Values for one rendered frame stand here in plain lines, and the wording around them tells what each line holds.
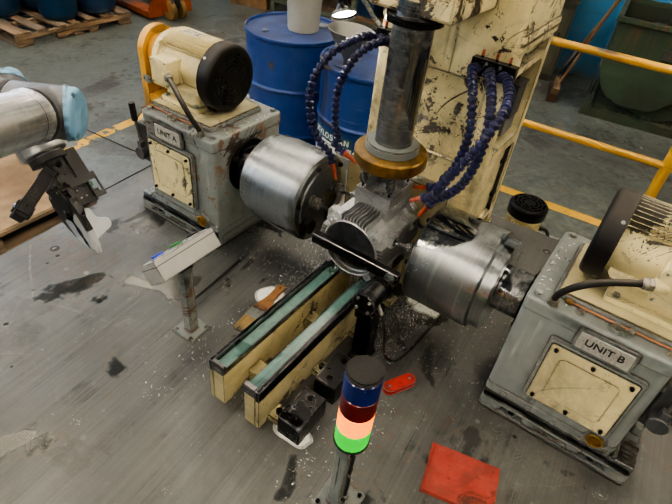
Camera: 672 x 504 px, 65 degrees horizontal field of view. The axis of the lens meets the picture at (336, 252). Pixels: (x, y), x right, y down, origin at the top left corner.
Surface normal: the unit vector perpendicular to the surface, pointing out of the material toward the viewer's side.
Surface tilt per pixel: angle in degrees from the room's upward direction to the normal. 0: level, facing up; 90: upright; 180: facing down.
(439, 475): 3
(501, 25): 90
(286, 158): 25
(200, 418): 0
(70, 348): 0
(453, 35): 90
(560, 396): 90
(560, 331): 90
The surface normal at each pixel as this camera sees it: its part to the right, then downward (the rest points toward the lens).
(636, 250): -0.49, 0.15
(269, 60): -0.36, 0.64
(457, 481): 0.09, -0.77
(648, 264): -0.55, 0.34
